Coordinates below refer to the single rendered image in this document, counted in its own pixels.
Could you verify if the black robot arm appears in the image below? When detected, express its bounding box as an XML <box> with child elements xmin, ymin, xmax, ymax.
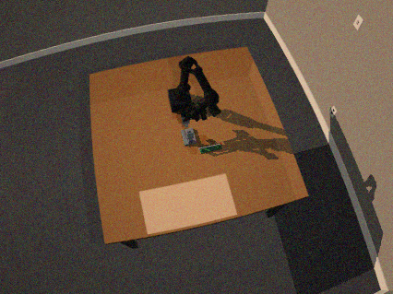
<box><xmin>173</xmin><ymin>56</ymin><xmax>221</xmax><ymax>121</ymax></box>

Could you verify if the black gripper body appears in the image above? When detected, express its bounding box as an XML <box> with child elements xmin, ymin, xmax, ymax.
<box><xmin>189</xmin><ymin>100</ymin><xmax>206</xmax><ymax>121</ymax></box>

